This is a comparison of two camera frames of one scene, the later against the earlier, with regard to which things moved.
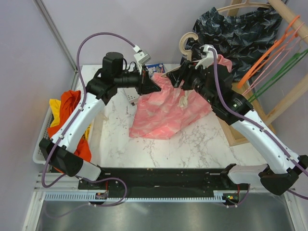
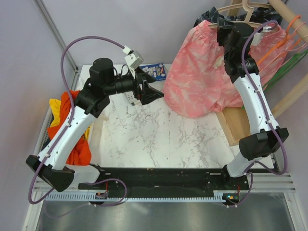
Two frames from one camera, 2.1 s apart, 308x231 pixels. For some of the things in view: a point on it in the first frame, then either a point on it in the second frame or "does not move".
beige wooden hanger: (184, 36) → (245, 4)
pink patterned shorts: (161, 113) → (196, 83)
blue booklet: (157, 68) does not move
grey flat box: (132, 94) does not move
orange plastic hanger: (283, 39) does not move
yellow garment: (55, 104) does not move
